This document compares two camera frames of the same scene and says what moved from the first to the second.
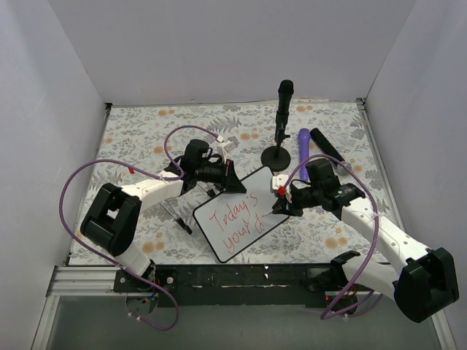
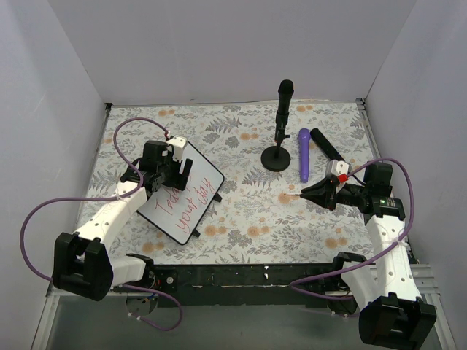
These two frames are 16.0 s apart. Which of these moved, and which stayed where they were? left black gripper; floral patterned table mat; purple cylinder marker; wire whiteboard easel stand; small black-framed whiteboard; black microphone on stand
Moved: wire whiteboard easel stand; small black-framed whiteboard; left black gripper
Stayed: black microphone on stand; purple cylinder marker; floral patterned table mat
